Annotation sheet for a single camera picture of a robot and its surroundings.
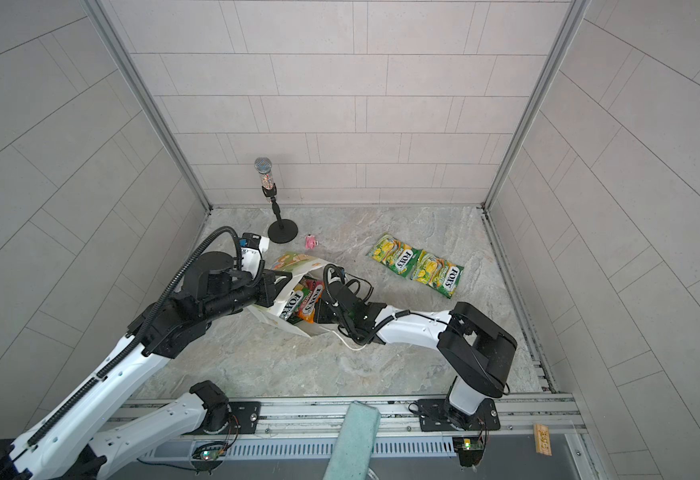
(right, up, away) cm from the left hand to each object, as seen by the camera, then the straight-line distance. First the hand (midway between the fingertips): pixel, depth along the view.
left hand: (299, 276), depth 64 cm
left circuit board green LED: (-19, -39, 0) cm, 44 cm away
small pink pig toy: (-4, +6, +38) cm, 39 cm away
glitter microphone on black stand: (-16, +10, +44) cm, 47 cm away
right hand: (0, -12, +17) cm, 21 cm away
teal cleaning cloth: (+12, -38, +2) cm, 40 cm away
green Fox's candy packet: (+25, +1, +36) cm, 44 cm away
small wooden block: (+55, -38, +3) cm, 67 cm away
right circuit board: (+38, -41, +4) cm, 56 cm away
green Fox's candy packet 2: (+38, -4, +30) cm, 48 cm away
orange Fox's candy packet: (0, -8, +20) cm, 22 cm away
